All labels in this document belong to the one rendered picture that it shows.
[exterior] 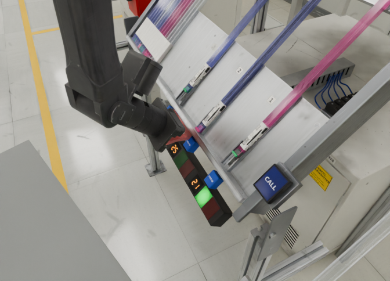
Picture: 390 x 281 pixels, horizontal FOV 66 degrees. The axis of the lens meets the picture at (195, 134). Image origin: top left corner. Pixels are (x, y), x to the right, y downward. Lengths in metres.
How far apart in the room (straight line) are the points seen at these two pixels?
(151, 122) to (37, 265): 0.35
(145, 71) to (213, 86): 0.21
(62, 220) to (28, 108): 1.43
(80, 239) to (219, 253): 0.72
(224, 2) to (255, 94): 1.52
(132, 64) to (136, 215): 0.96
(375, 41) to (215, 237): 0.99
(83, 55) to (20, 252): 0.45
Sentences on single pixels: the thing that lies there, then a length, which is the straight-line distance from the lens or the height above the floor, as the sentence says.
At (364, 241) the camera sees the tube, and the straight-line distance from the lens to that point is 0.37.
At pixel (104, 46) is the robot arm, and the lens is 0.40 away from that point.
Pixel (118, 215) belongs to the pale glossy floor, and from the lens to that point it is 1.39.
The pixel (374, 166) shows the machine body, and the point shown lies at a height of 0.62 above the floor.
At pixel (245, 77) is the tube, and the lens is 0.61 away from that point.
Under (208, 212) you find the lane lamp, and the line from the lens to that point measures 0.60.
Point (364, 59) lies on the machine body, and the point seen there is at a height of 0.62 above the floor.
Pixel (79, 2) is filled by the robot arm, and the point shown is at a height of 1.05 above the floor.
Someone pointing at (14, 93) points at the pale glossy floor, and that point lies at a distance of 2.25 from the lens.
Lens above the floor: 1.17
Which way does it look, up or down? 45 degrees down
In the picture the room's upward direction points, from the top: straight up
